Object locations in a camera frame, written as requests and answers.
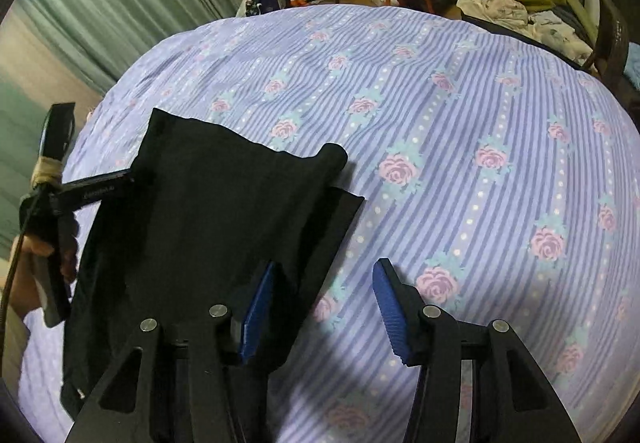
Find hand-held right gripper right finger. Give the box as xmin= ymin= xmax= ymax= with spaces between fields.
xmin=372 ymin=258 xmax=583 ymax=443

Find bed with floral purple sheet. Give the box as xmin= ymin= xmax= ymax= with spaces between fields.
xmin=20 ymin=3 xmax=640 ymax=443

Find person's left hand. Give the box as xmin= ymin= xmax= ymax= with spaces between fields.
xmin=12 ymin=217 xmax=80 ymax=317

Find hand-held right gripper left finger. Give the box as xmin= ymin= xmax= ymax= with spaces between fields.
xmin=65 ymin=260 xmax=281 ymax=443

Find light blue cloth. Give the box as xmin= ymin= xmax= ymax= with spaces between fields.
xmin=622 ymin=37 xmax=640 ymax=91

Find beige curtain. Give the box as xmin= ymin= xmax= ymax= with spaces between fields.
xmin=0 ymin=13 xmax=108 ymax=116

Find pale crumpled clothes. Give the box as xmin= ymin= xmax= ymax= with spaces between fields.
xmin=456 ymin=0 xmax=592 ymax=64

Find black pants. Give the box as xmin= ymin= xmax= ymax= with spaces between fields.
xmin=60 ymin=108 xmax=365 ymax=419

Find dark wooden chair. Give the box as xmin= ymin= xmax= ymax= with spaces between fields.
xmin=581 ymin=0 xmax=632 ymax=90

